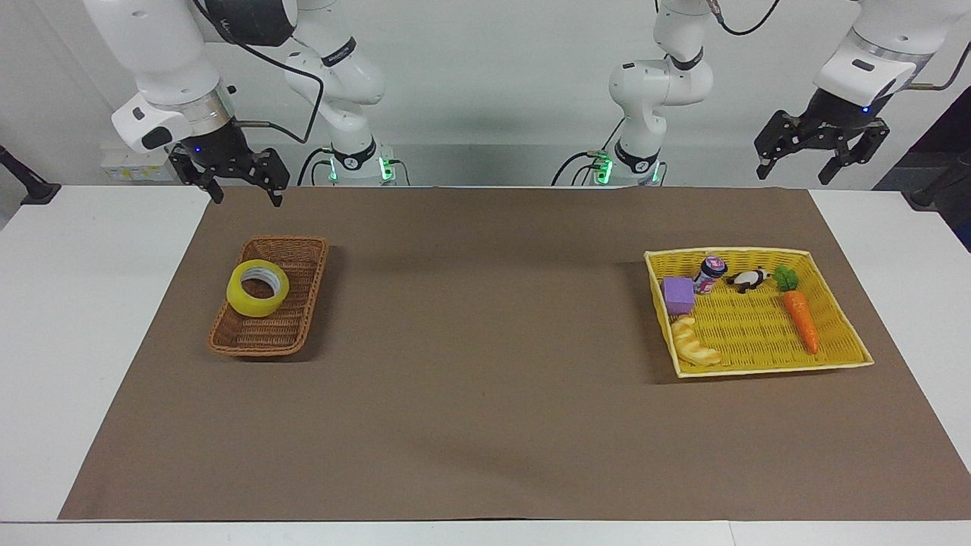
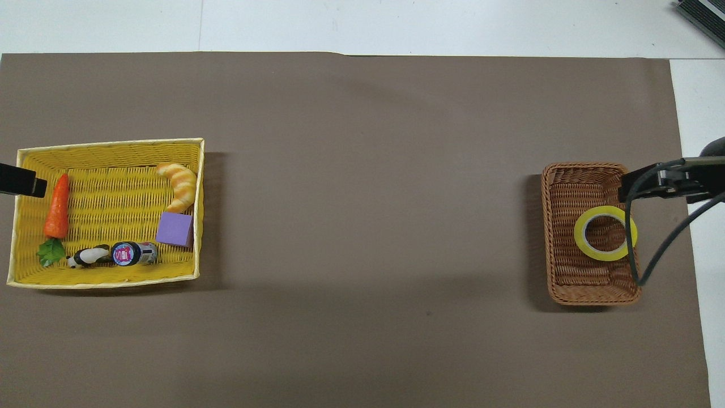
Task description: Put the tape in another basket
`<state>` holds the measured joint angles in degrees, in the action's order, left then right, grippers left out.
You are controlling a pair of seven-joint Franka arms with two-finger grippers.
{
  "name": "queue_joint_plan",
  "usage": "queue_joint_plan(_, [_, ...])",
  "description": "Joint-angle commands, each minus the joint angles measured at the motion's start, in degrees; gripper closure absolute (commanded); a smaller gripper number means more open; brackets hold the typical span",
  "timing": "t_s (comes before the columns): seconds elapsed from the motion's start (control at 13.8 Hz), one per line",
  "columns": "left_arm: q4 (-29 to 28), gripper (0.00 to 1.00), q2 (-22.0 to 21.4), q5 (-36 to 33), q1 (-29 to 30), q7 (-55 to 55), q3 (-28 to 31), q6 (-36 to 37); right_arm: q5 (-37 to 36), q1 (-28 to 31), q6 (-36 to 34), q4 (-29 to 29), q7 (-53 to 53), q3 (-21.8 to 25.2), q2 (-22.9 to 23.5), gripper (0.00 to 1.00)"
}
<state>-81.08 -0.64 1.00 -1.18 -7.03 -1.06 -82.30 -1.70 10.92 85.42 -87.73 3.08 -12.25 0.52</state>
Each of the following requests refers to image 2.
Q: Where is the brown wicker basket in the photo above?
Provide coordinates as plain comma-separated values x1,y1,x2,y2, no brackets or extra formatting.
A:
541,163,642,307

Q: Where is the yellow tape roll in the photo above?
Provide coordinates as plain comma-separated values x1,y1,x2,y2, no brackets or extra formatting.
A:
574,206,638,262

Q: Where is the yellow woven basket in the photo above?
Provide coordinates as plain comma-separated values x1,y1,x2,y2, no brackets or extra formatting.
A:
7,138,205,290

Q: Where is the toy croissant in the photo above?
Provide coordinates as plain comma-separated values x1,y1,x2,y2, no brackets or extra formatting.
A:
155,163,198,214

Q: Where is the purple foam block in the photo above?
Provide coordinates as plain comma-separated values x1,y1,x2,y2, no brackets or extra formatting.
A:
156,212,194,248

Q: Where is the small can with pink lid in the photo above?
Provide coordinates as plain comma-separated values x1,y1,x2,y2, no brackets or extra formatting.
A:
111,241,159,267

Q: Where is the black and white panda toy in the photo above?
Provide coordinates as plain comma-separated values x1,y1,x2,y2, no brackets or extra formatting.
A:
67,245,112,269

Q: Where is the orange toy carrot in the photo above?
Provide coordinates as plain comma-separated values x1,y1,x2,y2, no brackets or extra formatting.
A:
37,173,70,268

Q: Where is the black cable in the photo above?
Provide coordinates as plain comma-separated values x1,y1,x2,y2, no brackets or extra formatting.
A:
625,159,725,287

